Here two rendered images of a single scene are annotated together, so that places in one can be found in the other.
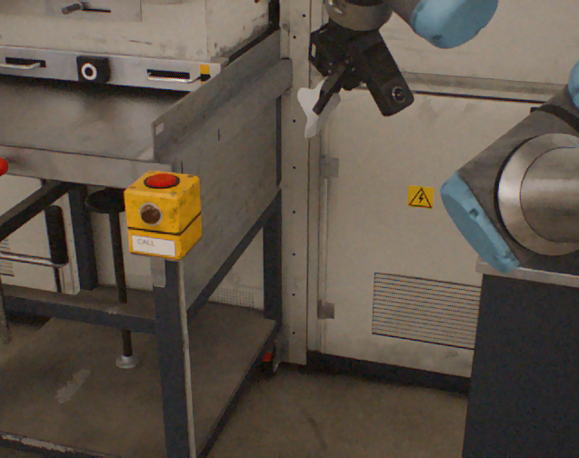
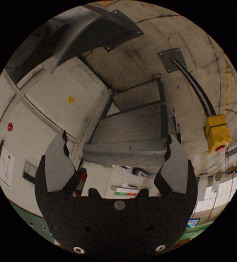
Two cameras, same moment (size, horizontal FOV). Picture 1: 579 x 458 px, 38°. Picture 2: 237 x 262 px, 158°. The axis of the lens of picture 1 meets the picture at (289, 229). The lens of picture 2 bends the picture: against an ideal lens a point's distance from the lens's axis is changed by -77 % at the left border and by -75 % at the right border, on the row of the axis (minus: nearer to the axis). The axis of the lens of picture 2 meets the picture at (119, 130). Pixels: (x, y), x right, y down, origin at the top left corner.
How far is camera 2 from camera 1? 117 cm
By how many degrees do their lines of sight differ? 24
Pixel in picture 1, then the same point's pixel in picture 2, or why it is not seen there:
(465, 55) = (41, 127)
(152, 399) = (149, 97)
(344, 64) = (169, 246)
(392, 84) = not seen: outside the picture
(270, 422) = (127, 81)
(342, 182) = (84, 114)
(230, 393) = (136, 87)
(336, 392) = (109, 78)
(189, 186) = (223, 141)
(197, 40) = (113, 174)
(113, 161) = not seen: hidden behind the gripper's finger
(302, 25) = (76, 157)
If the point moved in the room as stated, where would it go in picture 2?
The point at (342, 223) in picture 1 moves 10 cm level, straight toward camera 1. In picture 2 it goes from (89, 105) to (94, 100)
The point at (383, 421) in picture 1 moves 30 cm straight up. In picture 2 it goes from (107, 67) to (95, 78)
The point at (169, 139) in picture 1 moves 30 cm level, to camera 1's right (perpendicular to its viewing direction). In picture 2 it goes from (159, 156) to (96, 118)
